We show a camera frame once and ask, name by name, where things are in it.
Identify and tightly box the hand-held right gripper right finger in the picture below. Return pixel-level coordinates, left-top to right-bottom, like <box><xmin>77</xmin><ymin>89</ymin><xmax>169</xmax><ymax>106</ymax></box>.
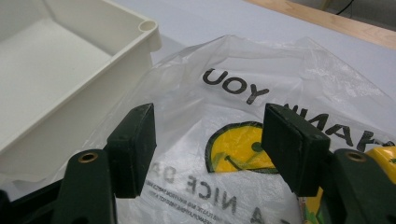
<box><xmin>261</xmin><ymin>103</ymin><xmax>396</xmax><ymax>224</ymax></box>

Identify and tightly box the black cable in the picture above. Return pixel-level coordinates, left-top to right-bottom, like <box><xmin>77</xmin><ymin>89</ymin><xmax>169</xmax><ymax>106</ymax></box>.
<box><xmin>334</xmin><ymin>0</ymin><xmax>356</xmax><ymax>16</ymax></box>

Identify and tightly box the white printed plastic bag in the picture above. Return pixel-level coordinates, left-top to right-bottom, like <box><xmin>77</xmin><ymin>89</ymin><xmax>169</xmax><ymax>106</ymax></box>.
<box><xmin>49</xmin><ymin>35</ymin><xmax>396</xmax><ymax>224</ymax></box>

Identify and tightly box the white plastic bin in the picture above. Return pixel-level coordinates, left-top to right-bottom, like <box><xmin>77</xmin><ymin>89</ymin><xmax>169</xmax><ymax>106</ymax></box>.
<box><xmin>0</xmin><ymin>0</ymin><xmax>163</xmax><ymax>184</ymax></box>

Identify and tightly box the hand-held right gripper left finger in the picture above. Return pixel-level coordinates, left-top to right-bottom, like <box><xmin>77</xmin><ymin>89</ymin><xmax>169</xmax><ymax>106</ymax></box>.
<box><xmin>50</xmin><ymin>103</ymin><xmax>157</xmax><ymax>224</ymax></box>

